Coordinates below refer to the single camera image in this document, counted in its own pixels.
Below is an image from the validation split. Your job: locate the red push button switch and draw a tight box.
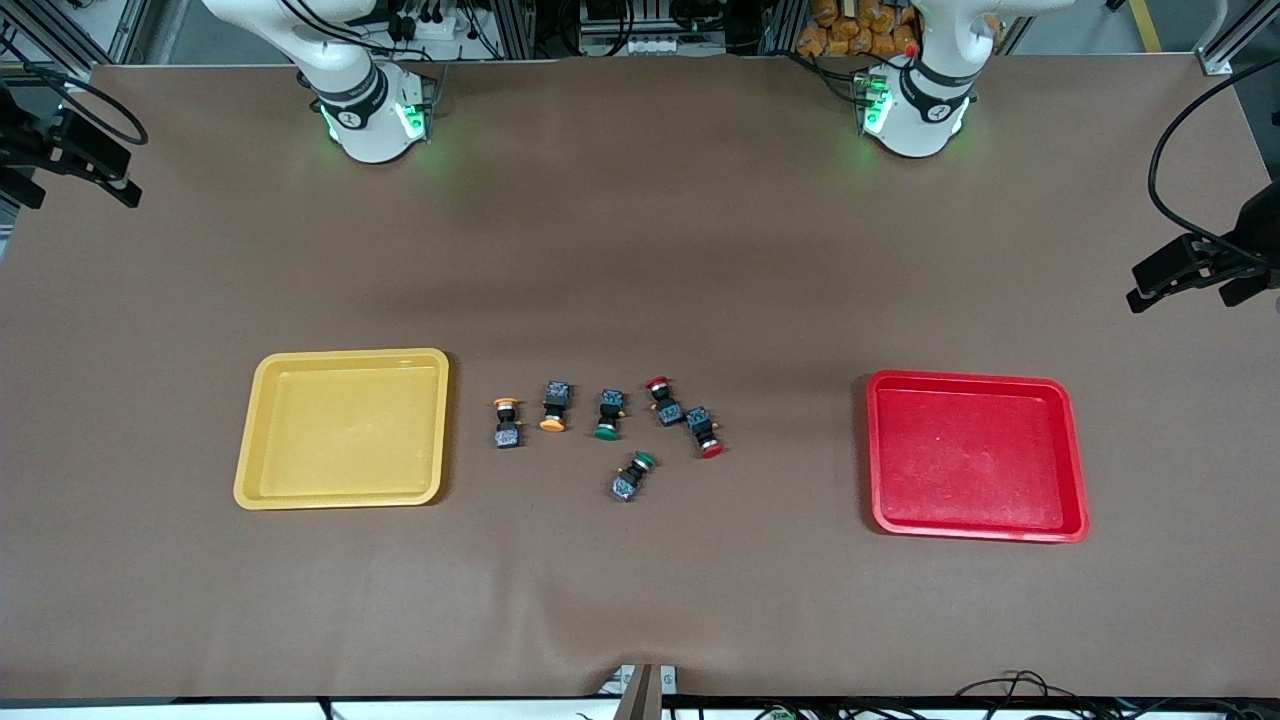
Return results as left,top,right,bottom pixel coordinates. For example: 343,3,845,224
644,376,685,428
686,405,726,460

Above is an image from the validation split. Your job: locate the red plastic tray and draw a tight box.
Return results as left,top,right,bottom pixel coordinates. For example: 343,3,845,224
865,369,1091,544

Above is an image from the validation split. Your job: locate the white power strip with plugs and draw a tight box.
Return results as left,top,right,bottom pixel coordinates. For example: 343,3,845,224
385,5,471,46

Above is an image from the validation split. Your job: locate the yellow plastic tray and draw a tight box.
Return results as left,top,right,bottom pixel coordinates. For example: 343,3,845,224
233,348,451,512

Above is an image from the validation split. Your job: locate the orange objects pile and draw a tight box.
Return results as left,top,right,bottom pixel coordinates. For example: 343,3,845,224
797,0,921,58

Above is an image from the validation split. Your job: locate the brown table cover mat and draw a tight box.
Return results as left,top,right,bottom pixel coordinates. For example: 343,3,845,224
0,55,1280,701

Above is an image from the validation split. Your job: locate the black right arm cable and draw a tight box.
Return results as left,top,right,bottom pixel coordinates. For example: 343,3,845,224
0,35,151,149

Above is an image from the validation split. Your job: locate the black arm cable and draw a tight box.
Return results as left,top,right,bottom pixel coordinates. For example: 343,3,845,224
1146,60,1280,263
0,35,151,149

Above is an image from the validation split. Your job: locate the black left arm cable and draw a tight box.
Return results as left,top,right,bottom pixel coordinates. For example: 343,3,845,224
1146,60,1280,263

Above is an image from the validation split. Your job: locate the aluminium frame profile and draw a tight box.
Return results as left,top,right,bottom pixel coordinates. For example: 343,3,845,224
1000,0,1280,76
0,0,191,71

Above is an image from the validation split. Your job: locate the black cable bundle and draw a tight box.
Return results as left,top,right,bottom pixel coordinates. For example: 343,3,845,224
955,670,1246,720

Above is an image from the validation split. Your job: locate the green push button switch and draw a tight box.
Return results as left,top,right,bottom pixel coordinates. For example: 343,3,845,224
592,389,628,442
611,451,658,503

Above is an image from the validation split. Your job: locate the metal table bracket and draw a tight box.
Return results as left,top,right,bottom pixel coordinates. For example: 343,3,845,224
598,664,681,720

